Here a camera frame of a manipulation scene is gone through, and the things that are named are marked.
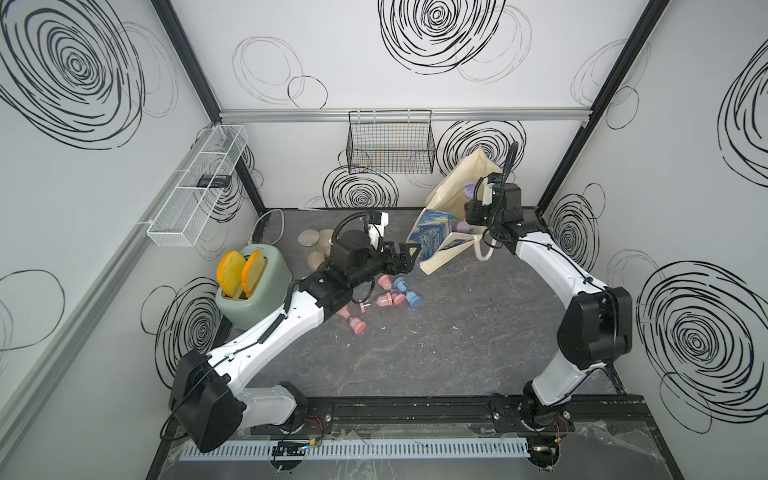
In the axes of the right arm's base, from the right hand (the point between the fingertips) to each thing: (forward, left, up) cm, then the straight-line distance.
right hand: (475, 203), depth 87 cm
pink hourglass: (-14, +27, -22) cm, 37 cm away
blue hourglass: (-20, +18, -21) cm, 34 cm away
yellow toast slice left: (-24, +65, -2) cm, 70 cm away
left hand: (-20, +20, +5) cm, 29 cm away
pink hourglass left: (-29, +34, -22) cm, 50 cm away
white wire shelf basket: (-18, +76, +9) cm, 78 cm away
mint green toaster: (-31, +63, -11) cm, 71 cm away
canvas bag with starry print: (-5, +10, -4) cm, 12 cm away
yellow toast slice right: (-23, +61, -3) cm, 65 cm away
